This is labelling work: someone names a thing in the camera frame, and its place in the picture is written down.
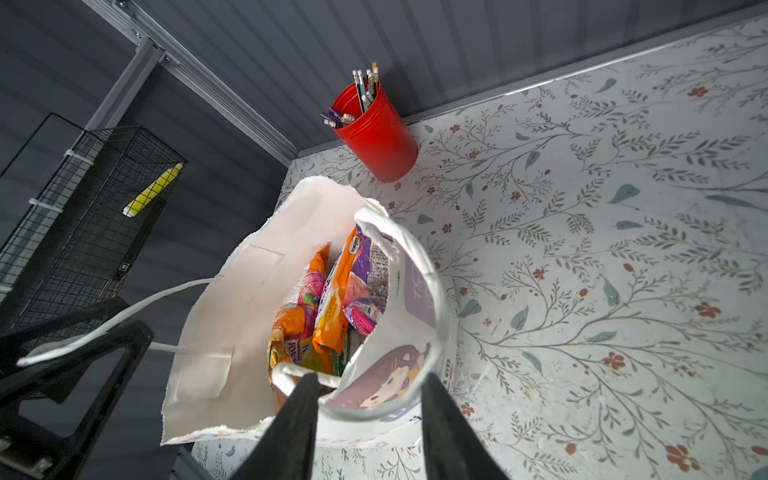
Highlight yellow marker in basket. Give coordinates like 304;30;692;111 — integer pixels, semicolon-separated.
122;162;184;218

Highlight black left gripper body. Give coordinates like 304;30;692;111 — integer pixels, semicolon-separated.
1;397;72;479

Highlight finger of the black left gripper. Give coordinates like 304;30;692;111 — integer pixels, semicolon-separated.
1;322;154;479
1;297;129;402

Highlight orange yellow Fox's packet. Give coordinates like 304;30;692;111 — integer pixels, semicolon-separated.
267;243;335;409

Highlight purple Fox's candy packet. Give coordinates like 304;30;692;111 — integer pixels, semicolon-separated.
343;226;389;337

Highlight black wire basket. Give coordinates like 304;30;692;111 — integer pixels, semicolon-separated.
1;126;187;331

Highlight orange snack packet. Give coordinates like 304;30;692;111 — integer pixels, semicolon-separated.
312;226;363;354

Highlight pens in cup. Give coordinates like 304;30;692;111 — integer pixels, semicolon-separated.
320;62;381;130

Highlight white printed paper bag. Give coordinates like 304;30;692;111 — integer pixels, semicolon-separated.
16;175;460;450

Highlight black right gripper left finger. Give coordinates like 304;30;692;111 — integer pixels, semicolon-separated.
231;373;319;480

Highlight red pen cup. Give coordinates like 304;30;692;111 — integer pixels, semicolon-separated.
335;86;419;183

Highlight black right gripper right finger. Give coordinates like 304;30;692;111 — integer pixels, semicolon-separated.
421;373;508;479

